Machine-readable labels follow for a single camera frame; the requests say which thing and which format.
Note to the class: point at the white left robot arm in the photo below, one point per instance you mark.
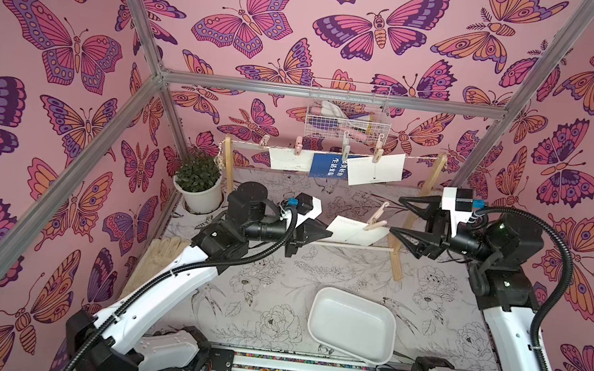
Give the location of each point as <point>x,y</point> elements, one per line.
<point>249,230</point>

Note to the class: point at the grey clothespin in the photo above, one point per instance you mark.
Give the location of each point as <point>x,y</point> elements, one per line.
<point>345,148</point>

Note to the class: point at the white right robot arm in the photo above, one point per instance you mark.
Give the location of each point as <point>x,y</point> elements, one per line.
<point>496,242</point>

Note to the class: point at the aluminium frame profiles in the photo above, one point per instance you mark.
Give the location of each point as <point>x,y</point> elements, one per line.
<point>88,129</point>

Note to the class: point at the wooden drying rack frame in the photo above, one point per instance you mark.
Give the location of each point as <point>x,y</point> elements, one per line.
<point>225,162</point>

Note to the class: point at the blue postcard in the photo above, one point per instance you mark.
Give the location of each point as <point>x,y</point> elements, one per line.
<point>329,166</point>

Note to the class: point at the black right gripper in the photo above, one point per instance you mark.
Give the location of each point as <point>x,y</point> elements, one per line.
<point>438,232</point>

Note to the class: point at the white postcard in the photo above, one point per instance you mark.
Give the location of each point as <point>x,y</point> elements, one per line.
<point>348,231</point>
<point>287,159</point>
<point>366,171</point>

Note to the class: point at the white wire basket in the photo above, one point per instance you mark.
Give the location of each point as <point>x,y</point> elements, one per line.
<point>348,116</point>

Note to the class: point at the white plastic tray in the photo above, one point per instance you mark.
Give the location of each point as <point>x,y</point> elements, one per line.
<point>352,325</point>

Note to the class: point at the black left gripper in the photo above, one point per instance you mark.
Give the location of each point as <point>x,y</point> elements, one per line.
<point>303,238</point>

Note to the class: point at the potted green plant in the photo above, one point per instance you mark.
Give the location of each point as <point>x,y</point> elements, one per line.
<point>198,179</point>

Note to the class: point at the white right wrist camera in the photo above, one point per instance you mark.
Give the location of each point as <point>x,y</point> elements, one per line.
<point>459,204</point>

